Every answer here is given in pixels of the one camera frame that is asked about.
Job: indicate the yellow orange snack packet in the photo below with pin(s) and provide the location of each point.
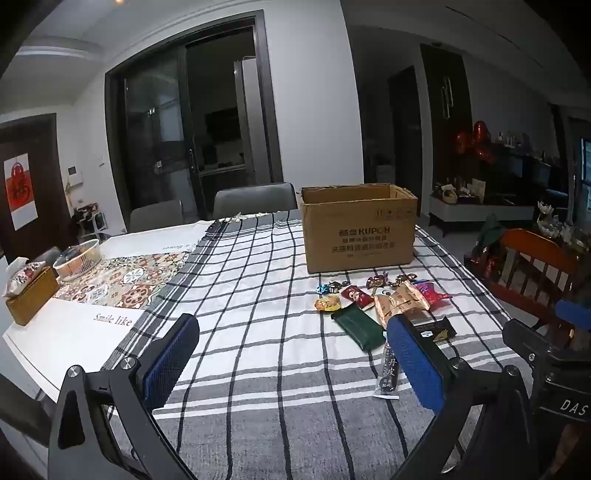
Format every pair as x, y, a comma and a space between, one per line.
328, 303

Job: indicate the red brown wooden chair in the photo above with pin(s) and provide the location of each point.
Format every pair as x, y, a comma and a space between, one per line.
535, 258

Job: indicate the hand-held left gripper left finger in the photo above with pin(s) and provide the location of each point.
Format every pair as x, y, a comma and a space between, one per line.
171, 353

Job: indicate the white table ornament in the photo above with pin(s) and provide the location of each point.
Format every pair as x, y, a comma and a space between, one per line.
551, 221

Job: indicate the small white snack packet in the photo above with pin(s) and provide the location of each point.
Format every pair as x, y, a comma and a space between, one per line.
382, 291

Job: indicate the dark tall cabinet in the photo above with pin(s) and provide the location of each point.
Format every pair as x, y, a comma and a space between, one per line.
445, 115

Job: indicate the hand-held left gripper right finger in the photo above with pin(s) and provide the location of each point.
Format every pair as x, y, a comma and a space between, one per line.
415, 364

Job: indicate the black snack packet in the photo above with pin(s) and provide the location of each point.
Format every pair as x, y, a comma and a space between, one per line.
435, 330

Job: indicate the white patterned table mat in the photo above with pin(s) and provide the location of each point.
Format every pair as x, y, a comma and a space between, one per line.
124, 281

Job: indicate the brown cardboard box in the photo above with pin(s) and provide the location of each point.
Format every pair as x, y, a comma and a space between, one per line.
355, 230

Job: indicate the blue gold wrapped candy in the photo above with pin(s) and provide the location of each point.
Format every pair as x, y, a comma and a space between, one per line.
324, 289

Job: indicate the patterned fabric pouch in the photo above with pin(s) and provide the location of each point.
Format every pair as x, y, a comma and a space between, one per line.
23, 277

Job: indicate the red white door poster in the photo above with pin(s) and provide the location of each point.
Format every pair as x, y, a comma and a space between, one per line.
19, 191

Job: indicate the red foil balloons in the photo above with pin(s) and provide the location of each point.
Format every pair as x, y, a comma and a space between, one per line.
478, 138

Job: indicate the purple wrapped candy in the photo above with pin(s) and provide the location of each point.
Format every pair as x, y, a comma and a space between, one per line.
376, 280

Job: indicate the gold snack packet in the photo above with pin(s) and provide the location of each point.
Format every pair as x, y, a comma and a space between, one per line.
410, 298
385, 310

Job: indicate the dark green cloth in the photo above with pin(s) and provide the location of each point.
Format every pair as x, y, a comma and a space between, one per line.
491, 233

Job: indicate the long clear dark snack packet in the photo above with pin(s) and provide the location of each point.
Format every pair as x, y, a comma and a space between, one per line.
388, 369

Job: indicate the white slatted basket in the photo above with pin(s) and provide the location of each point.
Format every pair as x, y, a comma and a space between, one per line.
76, 261

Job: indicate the dark green snack packet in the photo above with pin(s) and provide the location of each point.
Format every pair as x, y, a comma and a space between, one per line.
359, 328

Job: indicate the white low sideboard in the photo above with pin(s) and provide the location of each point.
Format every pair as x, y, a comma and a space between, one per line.
480, 212

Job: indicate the black white checked tablecloth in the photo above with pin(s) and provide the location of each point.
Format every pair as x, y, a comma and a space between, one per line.
258, 323

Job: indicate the dark wooden door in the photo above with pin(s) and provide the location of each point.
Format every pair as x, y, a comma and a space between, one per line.
46, 184

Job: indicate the small white storage cart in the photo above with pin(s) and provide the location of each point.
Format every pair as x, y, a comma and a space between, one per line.
90, 221

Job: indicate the white wall intercom panel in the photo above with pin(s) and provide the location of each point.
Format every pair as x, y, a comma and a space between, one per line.
74, 175

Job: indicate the dark framed sliding glass door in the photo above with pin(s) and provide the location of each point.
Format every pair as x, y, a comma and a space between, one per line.
157, 129

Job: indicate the window with city view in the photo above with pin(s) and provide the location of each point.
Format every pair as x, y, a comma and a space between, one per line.
586, 161

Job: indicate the grey upholstered chair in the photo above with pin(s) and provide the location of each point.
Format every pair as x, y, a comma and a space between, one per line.
254, 201
154, 216

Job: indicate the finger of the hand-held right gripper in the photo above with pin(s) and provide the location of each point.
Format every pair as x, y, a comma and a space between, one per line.
577, 314
524, 339

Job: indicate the pink red snack packet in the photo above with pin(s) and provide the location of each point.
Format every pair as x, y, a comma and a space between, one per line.
431, 294

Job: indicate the wooden tissue box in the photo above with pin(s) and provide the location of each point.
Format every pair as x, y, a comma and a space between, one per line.
32, 300

